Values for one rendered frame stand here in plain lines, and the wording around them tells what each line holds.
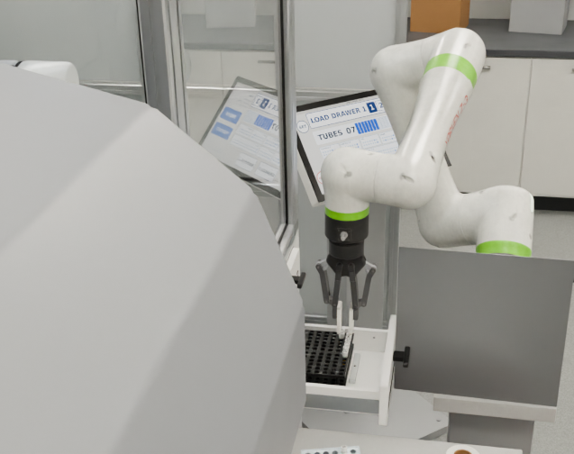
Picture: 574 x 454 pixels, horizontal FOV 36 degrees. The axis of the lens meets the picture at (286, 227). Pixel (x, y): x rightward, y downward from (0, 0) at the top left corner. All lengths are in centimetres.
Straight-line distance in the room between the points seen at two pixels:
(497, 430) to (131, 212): 157
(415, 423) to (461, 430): 101
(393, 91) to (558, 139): 276
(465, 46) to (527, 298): 57
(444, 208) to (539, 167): 268
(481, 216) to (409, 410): 129
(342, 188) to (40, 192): 108
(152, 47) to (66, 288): 69
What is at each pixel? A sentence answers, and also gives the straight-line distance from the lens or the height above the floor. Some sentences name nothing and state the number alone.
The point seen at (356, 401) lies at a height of 87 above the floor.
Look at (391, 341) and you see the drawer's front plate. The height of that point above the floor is 93.
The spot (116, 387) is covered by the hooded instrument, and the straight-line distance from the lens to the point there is 65.
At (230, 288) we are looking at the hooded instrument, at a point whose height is 161.
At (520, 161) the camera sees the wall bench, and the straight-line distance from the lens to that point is 484.
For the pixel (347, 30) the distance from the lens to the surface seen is 335.
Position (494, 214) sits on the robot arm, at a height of 114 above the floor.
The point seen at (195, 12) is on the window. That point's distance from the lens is 150.
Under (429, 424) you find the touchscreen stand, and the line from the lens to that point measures 325.
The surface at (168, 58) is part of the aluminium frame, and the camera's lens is 131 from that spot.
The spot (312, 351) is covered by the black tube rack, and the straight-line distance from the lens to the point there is 203.
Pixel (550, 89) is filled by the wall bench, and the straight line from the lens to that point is 472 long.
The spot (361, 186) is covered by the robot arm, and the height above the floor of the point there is 134.
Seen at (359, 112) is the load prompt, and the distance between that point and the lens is 281.
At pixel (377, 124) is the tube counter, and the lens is 282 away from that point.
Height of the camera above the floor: 202
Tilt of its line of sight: 25 degrees down
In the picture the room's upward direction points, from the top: 1 degrees counter-clockwise
